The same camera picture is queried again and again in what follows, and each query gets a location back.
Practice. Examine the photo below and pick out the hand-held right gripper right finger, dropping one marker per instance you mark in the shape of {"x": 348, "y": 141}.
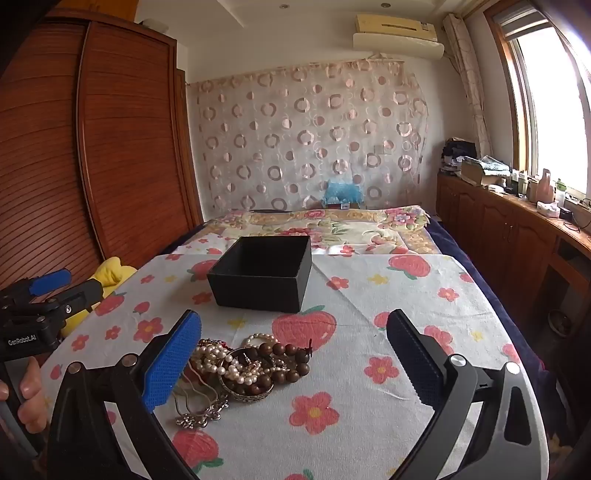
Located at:
{"x": 415, "y": 357}

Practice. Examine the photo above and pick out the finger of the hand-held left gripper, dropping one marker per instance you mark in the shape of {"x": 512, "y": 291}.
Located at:
{"x": 81, "y": 296}
{"x": 48, "y": 281}

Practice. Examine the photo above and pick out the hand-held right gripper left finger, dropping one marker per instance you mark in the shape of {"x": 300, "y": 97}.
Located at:
{"x": 171, "y": 360}

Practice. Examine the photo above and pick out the silver metal bangle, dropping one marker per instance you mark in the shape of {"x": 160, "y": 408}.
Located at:
{"x": 244, "y": 394}

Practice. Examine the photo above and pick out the black cardboard box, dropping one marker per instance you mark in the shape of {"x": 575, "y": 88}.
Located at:
{"x": 258, "y": 290}

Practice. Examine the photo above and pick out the person's left hand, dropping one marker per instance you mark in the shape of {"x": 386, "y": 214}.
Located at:
{"x": 34, "y": 392}

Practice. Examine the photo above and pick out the yellow plush toy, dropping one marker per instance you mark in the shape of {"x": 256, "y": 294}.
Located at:
{"x": 113, "y": 274}

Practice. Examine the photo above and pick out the strawberry printed cloth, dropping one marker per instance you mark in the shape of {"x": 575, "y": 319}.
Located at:
{"x": 360, "y": 392}

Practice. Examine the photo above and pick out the wooden wardrobe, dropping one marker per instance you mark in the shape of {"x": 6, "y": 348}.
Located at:
{"x": 115, "y": 152}

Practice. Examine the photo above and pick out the floral blanket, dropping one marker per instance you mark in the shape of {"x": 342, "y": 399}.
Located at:
{"x": 341, "y": 230}

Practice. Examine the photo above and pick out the metal bowl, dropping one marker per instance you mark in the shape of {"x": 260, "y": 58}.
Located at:
{"x": 559, "y": 322}

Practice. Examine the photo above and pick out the long wooden cabinet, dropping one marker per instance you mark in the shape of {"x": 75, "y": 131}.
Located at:
{"x": 498, "y": 226}

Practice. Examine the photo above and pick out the blue plastic bag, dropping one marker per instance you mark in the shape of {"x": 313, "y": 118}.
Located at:
{"x": 344, "y": 191}

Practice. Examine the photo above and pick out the white tissue pack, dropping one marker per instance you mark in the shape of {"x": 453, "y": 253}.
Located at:
{"x": 548, "y": 209}

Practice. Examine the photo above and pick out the pile of dark clothes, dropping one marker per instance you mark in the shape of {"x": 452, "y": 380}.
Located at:
{"x": 457, "y": 154}

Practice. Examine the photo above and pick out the pink bottle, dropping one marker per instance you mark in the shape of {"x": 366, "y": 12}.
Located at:
{"x": 545, "y": 187}

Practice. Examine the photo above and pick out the green capped bottle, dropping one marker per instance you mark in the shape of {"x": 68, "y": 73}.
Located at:
{"x": 560, "y": 194}

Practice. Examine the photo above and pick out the circle patterned sheer curtain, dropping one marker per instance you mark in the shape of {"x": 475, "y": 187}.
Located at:
{"x": 295, "y": 138}

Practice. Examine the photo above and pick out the beige window curtain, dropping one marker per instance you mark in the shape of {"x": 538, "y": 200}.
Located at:
{"x": 471, "y": 92}

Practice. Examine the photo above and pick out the wooden framed window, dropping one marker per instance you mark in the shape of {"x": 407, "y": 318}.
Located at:
{"x": 549, "y": 101}

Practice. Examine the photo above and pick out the white air conditioner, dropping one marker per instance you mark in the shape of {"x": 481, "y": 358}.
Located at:
{"x": 397, "y": 39}

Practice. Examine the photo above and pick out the wall switch plate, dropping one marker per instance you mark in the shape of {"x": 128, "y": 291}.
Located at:
{"x": 383, "y": 149}

